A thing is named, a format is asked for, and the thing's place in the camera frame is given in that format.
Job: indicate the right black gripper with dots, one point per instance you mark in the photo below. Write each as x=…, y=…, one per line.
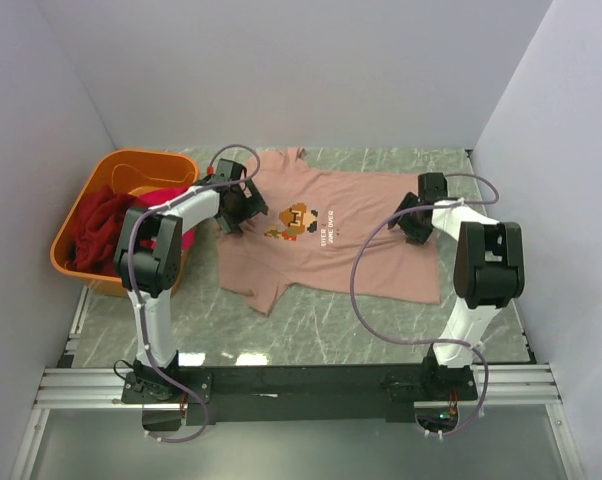
x=417, y=236

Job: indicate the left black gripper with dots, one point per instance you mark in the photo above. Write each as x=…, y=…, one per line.
x=252, y=206

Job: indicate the dusty pink printed t-shirt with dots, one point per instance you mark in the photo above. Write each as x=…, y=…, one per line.
x=318, y=233

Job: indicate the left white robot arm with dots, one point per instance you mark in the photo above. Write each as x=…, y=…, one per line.
x=148, y=255

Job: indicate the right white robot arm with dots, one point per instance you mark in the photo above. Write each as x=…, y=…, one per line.
x=489, y=263

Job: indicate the orange plastic basket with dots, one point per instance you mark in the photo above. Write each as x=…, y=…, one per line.
x=134, y=172

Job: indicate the dark red t-shirt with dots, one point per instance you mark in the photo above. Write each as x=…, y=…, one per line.
x=96, y=230

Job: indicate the black base beam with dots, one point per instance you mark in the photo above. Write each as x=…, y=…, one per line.
x=296, y=393

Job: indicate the aluminium rail frame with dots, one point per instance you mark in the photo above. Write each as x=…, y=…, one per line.
x=66, y=388

